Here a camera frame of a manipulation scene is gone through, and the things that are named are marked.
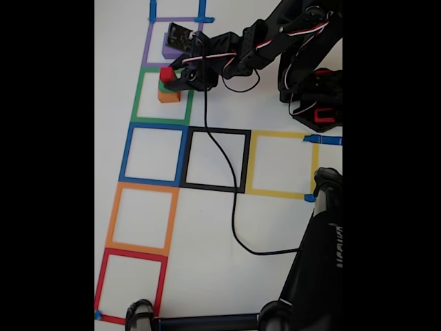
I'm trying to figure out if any blue square frame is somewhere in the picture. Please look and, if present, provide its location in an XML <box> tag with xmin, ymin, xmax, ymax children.
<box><xmin>119</xmin><ymin>122</ymin><xmax>189</xmax><ymax>188</ymax></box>

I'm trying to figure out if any long blue tape strip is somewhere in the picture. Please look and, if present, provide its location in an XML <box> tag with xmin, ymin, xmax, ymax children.
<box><xmin>302</xmin><ymin>134</ymin><xmax>343</xmax><ymax>146</ymax></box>

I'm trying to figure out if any orange square block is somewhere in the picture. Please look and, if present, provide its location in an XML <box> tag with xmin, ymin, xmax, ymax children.
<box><xmin>157</xmin><ymin>88</ymin><xmax>182</xmax><ymax>103</ymax></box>

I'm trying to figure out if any black camera cable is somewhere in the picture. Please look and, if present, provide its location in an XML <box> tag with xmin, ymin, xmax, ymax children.
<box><xmin>201</xmin><ymin>32</ymin><xmax>304</xmax><ymax>256</ymax></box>

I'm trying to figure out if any purple square block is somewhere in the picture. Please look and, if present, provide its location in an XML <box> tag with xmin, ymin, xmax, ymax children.
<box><xmin>161</xmin><ymin>32</ymin><xmax>185</xmax><ymax>59</ymax></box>

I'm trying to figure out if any red square frame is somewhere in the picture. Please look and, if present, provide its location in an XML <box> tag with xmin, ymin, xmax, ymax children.
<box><xmin>94</xmin><ymin>248</ymin><xmax>169</xmax><ymax>326</ymax></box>

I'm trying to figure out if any red white servo wire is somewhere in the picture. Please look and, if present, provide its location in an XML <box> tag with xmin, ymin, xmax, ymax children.
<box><xmin>287</xmin><ymin>51</ymin><xmax>316</xmax><ymax>117</ymax></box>
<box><xmin>181</xmin><ymin>20</ymin><xmax>328</xmax><ymax>93</ymax></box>

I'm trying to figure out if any purple square frame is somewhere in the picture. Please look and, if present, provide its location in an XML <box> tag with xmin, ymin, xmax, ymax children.
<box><xmin>141</xmin><ymin>16</ymin><xmax>204</xmax><ymax>69</ymax></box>

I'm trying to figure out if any green square frame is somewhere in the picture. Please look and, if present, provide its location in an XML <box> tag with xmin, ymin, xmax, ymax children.
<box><xmin>130</xmin><ymin>67</ymin><xmax>197</xmax><ymax>126</ymax></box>

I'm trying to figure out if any yellow square frame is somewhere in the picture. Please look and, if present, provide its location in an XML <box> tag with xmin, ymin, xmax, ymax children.
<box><xmin>245</xmin><ymin>130</ymin><xmax>320</xmax><ymax>201</ymax></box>

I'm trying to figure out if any black tripod stand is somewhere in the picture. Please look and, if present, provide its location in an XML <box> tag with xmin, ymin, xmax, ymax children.
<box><xmin>124</xmin><ymin>167</ymin><xmax>343</xmax><ymax>331</ymax></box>

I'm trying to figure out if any orange square frame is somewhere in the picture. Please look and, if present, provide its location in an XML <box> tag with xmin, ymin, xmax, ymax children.
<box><xmin>105</xmin><ymin>181</ymin><xmax>180</xmax><ymax>258</ymax></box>

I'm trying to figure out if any black square frame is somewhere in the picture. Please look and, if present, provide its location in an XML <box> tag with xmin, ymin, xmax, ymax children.
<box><xmin>179</xmin><ymin>126</ymin><xmax>252</xmax><ymax>194</ymax></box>

